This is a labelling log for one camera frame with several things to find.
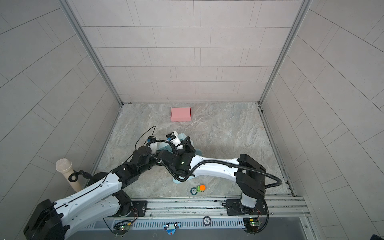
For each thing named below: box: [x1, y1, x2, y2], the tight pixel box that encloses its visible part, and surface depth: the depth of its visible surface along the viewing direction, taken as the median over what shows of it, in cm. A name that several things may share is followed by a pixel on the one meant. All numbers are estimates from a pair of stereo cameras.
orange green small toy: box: [196, 184, 206, 192], surface depth 77 cm
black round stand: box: [68, 170, 108, 187], surface depth 67 cm
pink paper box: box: [170, 107, 192, 122], surface depth 108 cm
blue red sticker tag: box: [163, 222, 182, 236], surface depth 67 cm
